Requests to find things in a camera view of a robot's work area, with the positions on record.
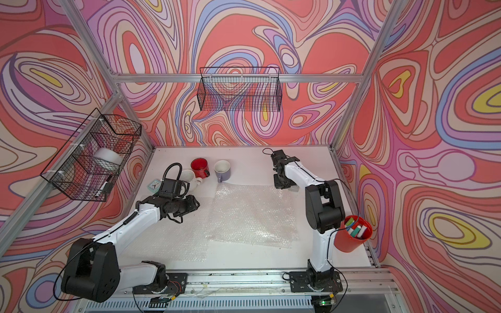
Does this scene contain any red cup of markers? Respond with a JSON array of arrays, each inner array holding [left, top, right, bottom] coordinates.
[[334, 215, 373, 253]]

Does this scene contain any white ceramic mug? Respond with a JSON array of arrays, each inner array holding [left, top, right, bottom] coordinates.
[[180, 169, 203, 193]]

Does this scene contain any aluminium front rail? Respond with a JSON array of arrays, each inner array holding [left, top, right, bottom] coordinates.
[[77, 267, 400, 298]]

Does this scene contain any black wire basket back wall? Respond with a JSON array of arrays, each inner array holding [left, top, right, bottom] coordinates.
[[196, 66, 283, 113]]

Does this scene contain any red ceramic mug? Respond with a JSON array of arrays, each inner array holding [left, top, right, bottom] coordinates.
[[190, 158, 210, 179]]

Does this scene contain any lavender ceramic mug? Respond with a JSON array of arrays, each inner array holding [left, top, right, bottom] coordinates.
[[214, 160, 231, 183]]

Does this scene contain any marker in wire basket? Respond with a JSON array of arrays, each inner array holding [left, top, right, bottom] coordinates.
[[96, 181, 113, 197]]

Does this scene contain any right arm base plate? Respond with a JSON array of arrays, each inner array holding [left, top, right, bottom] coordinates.
[[283, 269, 344, 295]]

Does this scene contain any black wire basket left wall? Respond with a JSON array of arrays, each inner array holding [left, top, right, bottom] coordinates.
[[40, 109, 142, 202]]

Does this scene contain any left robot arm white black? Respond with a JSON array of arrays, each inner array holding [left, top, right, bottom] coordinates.
[[54, 176, 200, 303]]

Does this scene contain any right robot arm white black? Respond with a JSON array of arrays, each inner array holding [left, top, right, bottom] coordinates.
[[271, 149, 345, 288]]

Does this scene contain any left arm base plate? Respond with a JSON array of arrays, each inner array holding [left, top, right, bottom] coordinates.
[[133, 273, 188, 296]]

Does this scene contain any small teal alarm clock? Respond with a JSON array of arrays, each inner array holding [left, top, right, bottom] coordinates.
[[147, 179, 162, 194]]

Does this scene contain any clear bubble wrap sheet lower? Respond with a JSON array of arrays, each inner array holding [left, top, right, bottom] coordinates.
[[119, 197, 213, 265]]

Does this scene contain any clear bubble wrap sheet top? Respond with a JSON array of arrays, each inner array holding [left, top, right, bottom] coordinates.
[[206, 183, 298, 249]]

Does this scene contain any black wire basket wall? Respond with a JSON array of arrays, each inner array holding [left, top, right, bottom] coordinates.
[[196, 66, 283, 113], [40, 109, 142, 202]]

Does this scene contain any white tape roll in basket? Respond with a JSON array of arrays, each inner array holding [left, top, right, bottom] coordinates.
[[93, 147, 123, 166]]

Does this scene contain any clear bubble wrap sheet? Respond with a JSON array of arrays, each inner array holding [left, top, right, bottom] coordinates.
[[206, 183, 298, 249], [119, 197, 213, 265]]

